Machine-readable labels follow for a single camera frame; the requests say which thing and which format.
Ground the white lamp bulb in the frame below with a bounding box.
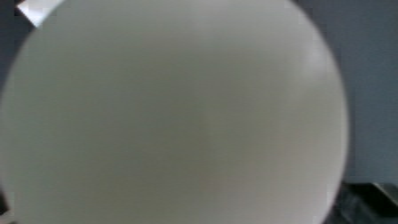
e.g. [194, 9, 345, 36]
[0, 0, 348, 224]

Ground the white lamp base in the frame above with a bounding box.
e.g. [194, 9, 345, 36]
[16, 0, 64, 27]

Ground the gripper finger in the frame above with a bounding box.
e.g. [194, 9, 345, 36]
[330, 182, 398, 224]

